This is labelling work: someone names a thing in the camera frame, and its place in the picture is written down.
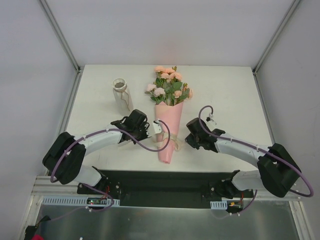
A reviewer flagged cream printed ribbon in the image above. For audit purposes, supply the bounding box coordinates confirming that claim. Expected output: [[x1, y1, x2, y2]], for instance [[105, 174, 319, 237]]
[[117, 133, 185, 153]]

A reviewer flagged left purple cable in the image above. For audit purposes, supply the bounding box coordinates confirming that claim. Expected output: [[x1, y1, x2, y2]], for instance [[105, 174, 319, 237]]
[[50, 119, 171, 184]]

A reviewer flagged pink wrapping paper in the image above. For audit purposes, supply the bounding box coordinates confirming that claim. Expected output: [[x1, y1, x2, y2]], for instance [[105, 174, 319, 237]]
[[155, 102, 184, 164]]

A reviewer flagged aluminium frame post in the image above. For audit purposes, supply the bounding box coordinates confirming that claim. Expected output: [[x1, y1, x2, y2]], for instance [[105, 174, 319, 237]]
[[38, 0, 81, 73], [252, 0, 303, 76]]

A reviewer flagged right white cable duct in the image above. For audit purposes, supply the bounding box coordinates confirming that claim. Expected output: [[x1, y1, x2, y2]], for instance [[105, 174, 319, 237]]
[[210, 200, 228, 210]]

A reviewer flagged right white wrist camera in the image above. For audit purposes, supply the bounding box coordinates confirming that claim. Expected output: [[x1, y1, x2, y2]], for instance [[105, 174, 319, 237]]
[[206, 113, 217, 126]]

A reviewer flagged white cable duct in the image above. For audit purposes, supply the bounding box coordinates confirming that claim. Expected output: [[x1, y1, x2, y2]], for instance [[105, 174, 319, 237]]
[[42, 196, 120, 208], [210, 200, 228, 210]]

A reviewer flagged left aluminium frame post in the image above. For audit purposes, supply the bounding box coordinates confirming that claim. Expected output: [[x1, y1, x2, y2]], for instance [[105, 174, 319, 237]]
[[38, 0, 81, 73]]

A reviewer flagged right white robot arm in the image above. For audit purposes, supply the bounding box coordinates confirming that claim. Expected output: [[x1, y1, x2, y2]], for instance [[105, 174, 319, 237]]
[[185, 117, 301, 199]]

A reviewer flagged red black object corner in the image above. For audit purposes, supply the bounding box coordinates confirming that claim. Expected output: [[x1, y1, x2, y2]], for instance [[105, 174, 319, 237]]
[[24, 215, 51, 240]]

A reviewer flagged left white cable duct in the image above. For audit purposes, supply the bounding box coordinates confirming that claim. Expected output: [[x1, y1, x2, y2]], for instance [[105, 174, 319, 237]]
[[42, 196, 120, 208]]

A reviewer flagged right aluminium frame post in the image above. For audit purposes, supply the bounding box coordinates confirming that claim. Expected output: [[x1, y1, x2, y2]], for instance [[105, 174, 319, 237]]
[[252, 0, 303, 76]]

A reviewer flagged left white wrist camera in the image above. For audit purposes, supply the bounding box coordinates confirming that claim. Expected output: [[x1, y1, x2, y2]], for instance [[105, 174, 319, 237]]
[[149, 119, 163, 136]]

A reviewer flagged aluminium front rail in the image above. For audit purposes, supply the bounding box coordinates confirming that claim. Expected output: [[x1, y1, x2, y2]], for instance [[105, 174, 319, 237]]
[[31, 176, 78, 196]]

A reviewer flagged white ribbed ceramic vase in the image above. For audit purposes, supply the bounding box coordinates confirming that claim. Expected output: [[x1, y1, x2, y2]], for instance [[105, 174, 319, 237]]
[[112, 78, 134, 116]]

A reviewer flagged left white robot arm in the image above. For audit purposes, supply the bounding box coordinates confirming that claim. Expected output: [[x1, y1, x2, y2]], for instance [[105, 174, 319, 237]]
[[42, 109, 149, 195]]

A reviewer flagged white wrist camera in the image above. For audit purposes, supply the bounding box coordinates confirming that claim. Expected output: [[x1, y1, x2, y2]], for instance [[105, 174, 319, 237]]
[[149, 119, 163, 136], [206, 113, 217, 126]]

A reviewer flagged pink flower bunch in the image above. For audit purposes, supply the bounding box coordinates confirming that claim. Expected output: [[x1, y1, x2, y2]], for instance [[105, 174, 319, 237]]
[[144, 66, 193, 106]]

